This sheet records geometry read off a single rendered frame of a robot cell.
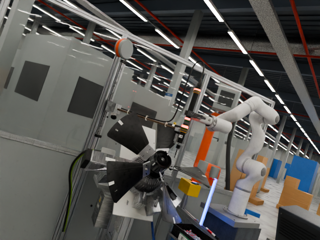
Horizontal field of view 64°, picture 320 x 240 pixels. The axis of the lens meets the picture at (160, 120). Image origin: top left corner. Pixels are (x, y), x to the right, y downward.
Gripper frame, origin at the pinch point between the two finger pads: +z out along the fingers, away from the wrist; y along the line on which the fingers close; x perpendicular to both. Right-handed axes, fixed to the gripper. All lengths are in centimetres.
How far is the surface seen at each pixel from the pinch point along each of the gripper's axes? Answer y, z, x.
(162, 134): 17.1, 5.6, -17.8
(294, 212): -64, -30, -31
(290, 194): 516, -760, -95
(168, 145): 5.4, 4.1, -23.5
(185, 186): 27, -31, -50
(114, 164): -12, 39, -40
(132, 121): 10.0, 30.5, -15.8
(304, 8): 363, -410, 392
